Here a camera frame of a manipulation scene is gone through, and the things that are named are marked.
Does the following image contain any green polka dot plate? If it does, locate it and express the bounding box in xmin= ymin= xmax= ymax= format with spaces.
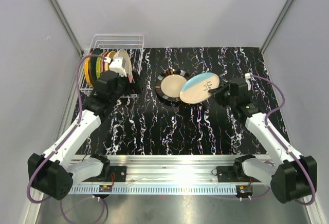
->
xmin=96 ymin=52 xmax=104 ymax=79

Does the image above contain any pink polka dot plate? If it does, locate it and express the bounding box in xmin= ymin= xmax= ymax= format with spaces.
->
xmin=101 ymin=51 xmax=109 ymax=73

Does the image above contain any teal glazed plate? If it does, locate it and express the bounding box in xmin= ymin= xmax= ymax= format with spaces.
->
xmin=89 ymin=48 xmax=102 ymax=86

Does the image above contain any blue cream plate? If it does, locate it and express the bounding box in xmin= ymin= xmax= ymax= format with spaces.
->
xmin=179 ymin=72 xmax=220 ymax=104

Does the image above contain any black striped bottom plate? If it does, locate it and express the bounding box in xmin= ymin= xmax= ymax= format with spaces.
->
xmin=155 ymin=68 xmax=191 ymax=102

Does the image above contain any yellow cream plate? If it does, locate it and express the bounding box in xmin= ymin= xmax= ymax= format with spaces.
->
xmin=104 ymin=51 xmax=116 ymax=71

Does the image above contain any orange polka dot plate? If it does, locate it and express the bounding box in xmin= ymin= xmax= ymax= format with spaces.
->
xmin=84 ymin=57 xmax=93 ymax=87

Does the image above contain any cream pink plate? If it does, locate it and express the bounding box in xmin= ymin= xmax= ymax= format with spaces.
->
xmin=124 ymin=59 xmax=133 ymax=83

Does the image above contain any beige bear print plate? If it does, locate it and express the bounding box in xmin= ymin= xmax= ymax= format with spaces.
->
xmin=113 ymin=49 xmax=130 ymax=61

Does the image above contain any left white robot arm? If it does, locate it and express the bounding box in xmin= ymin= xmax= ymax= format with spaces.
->
xmin=27 ymin=70 xmax=142 ymax=203

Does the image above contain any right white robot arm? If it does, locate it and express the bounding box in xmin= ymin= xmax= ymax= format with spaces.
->
xmin=208 ymin=78 xmax=317 ymax=206

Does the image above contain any right small circuit board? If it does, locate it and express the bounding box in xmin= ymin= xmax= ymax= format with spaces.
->
xmin=236 ymin=184 xmax=253 ymax=198

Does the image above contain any small circuit board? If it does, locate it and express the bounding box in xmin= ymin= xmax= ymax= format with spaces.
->
xmin=236 ymin=184 xmax=253 ymax=198
xmin=99 ymin=184 xmax=113 ymax=193

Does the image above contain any left small circuit board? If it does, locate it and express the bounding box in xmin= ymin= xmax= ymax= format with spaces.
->
xmin=99 ymin=184 xmax=113 ymax=193

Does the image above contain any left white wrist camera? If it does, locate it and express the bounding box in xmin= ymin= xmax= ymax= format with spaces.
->
xmin=104 ymin=57 xmax=127 ymax=77

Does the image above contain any white wire dish rack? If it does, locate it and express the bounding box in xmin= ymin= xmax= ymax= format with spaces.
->
xmin=79 ymin=34 xmax=144 ymax=96

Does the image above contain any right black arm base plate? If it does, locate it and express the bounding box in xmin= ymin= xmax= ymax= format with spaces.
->
xmin=211 ymin=165 xmax=260 ymax=183

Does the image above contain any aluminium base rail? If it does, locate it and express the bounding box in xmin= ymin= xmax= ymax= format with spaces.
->
xmin=33 ymin=154 xmax=313 ymax=186

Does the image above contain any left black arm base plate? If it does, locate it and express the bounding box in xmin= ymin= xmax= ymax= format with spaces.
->
xmin=96 ymin=166 xmax=127 ymax=183

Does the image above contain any aluminium frame post left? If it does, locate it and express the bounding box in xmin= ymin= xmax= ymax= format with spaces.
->
xmin=49 ymin=0 xmax=84 ymax=56

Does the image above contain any aluminium frame post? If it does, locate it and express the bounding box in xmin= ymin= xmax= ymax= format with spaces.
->
xmin=260 ymin=0 xmax=295 ymax=54
xmin=49 ymin=0 xmax=84 ymax=56

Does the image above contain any white slotted cable duct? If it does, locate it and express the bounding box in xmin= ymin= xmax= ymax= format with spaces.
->
xmin=69 ymin=184 xmax=237 ymax=195

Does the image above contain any aluminium frame post right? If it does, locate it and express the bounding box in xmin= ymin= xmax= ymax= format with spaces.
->
xmin=260 ymin=0 xmax=295 ymax=54

